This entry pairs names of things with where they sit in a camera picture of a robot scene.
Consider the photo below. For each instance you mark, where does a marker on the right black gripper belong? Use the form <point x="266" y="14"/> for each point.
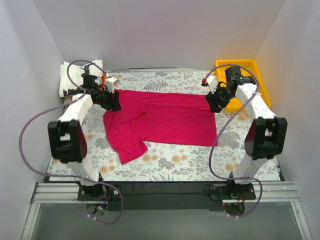
<point x="214" y="100"/>

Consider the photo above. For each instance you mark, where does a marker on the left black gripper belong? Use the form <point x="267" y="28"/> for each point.
<point x="110" y="100"/>

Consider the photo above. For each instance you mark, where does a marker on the magenta t shirt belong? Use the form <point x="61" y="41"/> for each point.
<point x="169" y="118"/>

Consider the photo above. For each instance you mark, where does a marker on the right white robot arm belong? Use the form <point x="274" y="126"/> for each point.
<point x="266" y="135"/>

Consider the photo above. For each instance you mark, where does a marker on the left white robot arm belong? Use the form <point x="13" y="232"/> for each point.
<point x="67" y="140"/>

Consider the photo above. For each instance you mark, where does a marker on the orange folded t shirt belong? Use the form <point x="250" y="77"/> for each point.
<point x="102" y="82"/>

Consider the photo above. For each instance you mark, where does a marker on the yellow plastic bin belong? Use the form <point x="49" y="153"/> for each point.
<point x="249" y="64"/>

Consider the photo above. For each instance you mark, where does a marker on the floral table mat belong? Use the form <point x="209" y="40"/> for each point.
<point x="167" y="162"/>

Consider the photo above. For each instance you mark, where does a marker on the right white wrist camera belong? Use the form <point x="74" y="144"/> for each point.
<point x="211" y="82"/>

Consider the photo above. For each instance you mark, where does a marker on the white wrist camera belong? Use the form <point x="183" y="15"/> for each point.
<point x="111" y="83"/>
<point x="211" y="82"/>

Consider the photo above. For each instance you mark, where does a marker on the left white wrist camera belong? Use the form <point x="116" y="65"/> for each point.
<point x="111" y="83"/>

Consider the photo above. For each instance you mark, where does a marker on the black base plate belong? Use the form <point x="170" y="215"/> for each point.
<point x="176" y="195"/>

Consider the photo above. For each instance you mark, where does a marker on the aluminium front rail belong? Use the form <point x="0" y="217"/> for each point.
<point x="166" y="211"/>

